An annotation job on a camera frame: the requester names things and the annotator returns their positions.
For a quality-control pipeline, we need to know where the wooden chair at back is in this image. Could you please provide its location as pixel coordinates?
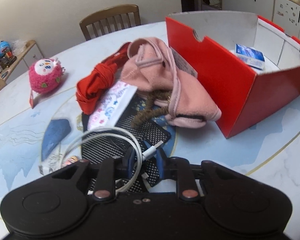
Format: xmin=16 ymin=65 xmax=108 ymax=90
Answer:
xmin=79 ymin=4 xmax=141 ymax=41

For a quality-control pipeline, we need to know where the white usb cable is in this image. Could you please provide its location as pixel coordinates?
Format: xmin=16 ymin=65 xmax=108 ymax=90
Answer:
xmin=41 ymin=127 xmax=165 ymax=196

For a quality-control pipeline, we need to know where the pink plush owl toy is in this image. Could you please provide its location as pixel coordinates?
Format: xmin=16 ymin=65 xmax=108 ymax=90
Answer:
xmin=29 ymin=58 xmax=65 ymax=108

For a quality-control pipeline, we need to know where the red cloth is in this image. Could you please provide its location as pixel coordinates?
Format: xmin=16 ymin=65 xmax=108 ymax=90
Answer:
xmin=76 ymin=42 xmax=130 ymax=115

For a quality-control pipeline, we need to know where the pink fleece garment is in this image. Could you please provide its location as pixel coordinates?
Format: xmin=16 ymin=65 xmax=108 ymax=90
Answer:
xmin=120 ymin=37 xmax=222 ymax=128

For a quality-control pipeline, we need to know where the red cardboard shoe box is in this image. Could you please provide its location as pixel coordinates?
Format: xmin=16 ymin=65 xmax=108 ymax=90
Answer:
xmin=166 ymin=10 xmax=300 ymax=138

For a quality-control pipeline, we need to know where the black mesh dotted fabric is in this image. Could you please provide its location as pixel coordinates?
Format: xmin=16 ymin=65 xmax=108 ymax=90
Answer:
xmin=81 ymin=94 xmax=172 ymax=193

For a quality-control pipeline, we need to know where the white wooden sideboard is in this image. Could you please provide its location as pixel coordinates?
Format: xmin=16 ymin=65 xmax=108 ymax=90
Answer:
xmin=0 ymin=40 xmax=44 ymax=90

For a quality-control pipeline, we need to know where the blue small carton box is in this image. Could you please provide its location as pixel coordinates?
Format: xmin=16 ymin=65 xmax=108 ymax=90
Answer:
xmin=235 ymin=44 xmax=265 ymax=70

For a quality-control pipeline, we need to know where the white sticker pack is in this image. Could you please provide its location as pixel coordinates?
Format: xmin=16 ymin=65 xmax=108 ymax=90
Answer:
xmin=87 ymin=81 xmax=138 ymax=131

